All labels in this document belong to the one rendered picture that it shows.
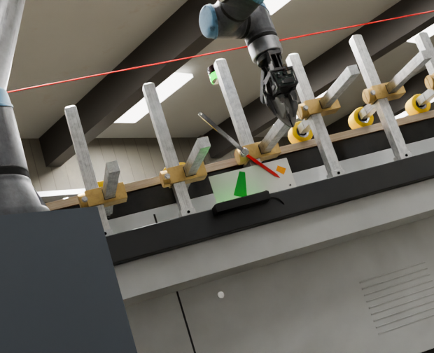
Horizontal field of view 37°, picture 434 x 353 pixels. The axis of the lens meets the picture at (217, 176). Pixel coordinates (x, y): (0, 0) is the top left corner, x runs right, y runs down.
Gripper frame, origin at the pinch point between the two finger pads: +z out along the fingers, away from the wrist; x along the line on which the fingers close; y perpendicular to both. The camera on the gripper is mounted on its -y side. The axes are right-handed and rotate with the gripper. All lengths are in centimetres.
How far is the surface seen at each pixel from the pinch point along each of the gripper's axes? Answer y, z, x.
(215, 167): -45.3, -7.1, -10.9
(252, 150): -24.0, -2.8, -4.4
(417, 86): -691, -260, 530
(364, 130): -46, -8, 47
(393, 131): -25, 1, 45
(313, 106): -23.9, -12.8, 20.6
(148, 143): -695, -266, 94
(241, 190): -24.2, 8.4, -11.7
